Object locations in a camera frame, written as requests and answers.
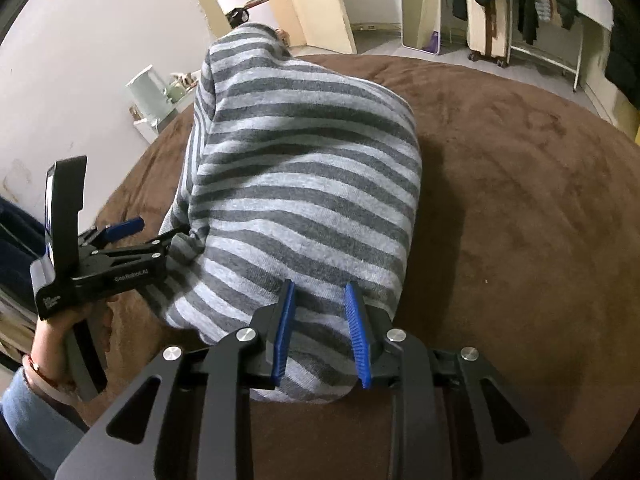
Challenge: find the grey striped hoodie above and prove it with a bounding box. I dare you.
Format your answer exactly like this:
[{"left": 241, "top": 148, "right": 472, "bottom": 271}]
[{"left": 141, "top": 23, "right": 422, "bottom": 403}]

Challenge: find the white clothes rack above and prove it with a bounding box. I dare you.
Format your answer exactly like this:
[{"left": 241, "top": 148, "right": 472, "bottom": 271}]
[{"left": 509, "top": 0, "right": 585, "bottom": 89}]

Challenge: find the person's left hand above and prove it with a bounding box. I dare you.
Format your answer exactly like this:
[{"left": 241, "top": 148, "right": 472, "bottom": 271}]
[{"left": 23, "top": 296, "right": 118, "bottom": 404}]

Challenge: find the white kettle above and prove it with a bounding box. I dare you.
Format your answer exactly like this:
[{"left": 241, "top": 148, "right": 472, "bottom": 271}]
[{"left": 126, "top": 65, "right": 174, "bottom": 124}]

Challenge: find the brown bed blanket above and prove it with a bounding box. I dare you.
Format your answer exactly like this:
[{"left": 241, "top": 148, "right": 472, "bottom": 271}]
[{"left": 79, "top": 55, "right": 639, "bottom": 479}]

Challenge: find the standing mirror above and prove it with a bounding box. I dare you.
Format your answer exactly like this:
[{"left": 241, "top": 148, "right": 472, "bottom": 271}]
[{"left": 401, "top": 0, "right": 442, "bottom": 54}]

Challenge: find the black puffer jacket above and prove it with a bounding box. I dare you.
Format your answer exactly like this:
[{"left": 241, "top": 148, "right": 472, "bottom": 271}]
[{"left": 605, "top": 8, "right": 640, "bottom": 108}]

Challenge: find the beige suitcase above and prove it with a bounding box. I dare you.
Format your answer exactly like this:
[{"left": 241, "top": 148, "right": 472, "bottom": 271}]
[{"left": 466, "top": 0, "right": 509, "bottom": 68}]

